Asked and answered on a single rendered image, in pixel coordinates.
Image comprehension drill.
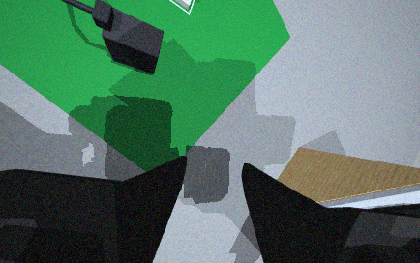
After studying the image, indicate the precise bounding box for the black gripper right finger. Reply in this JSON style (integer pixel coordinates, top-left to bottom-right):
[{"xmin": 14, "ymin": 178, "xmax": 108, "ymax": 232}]
[{"xmin": 241, "ymin": 163, "xmax": 420, "ymax": 263}]

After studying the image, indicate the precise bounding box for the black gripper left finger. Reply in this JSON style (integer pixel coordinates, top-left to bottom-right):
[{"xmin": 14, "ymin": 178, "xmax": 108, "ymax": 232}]
[{"xmin": 0, "ymin": 156, "xmax": 187, "ymax": 263}]

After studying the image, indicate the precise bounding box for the green circuit board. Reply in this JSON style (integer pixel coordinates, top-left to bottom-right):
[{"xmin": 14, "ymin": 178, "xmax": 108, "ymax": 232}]
[{"xmin": 0, "ymin": 0, "xmax": 290, "ymax": 172}]

